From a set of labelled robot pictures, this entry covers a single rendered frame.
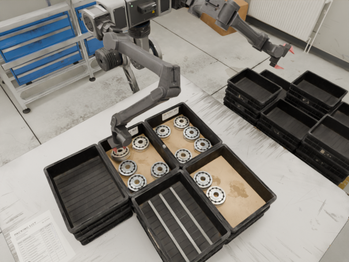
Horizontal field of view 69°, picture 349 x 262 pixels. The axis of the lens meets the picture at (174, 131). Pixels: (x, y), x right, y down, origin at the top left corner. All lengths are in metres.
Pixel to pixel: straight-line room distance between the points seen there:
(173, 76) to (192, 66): 2.50
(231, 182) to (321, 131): 1.15
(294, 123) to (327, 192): 0.88
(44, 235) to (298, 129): 2.05
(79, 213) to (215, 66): 2.67
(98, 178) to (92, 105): 1.69
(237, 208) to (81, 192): 0.82
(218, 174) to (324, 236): 0.63
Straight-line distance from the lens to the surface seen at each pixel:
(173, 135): 1.60
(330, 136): 2.40
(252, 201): 1.44
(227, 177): 1.47
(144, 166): 1.48
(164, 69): 0.99
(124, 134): 1.28
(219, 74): 3.43
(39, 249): 1.58
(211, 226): 1.34
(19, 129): 3.14
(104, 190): 1.45
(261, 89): 2.56
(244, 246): 1.49
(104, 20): 1.33
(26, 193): 1.75
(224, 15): 1.17
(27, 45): 2.94
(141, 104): 1.13
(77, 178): 1.52
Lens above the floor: 2.09
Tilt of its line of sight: 51 degrees down
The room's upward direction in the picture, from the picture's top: 1 degrees clockwise
